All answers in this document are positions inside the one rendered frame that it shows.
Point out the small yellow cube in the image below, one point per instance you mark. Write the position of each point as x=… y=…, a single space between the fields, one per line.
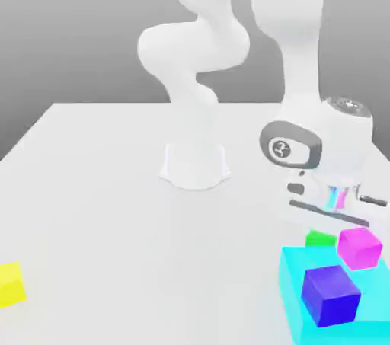
x=10 y=285

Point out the small green cube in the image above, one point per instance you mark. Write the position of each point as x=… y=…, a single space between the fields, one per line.
x=318 y=239

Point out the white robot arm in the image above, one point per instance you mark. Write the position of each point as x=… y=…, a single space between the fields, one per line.
x=213 y=46

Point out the small magenta cube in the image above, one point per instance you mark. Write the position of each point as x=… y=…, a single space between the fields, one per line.
x=359 y=249

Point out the large cyan box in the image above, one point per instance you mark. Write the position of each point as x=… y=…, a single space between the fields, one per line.
x=371 y=305

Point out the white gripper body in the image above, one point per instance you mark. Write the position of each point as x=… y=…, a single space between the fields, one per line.
x=323 y=217

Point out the small blue cube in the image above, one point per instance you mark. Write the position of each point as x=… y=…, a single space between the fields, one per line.
x=330 y=296

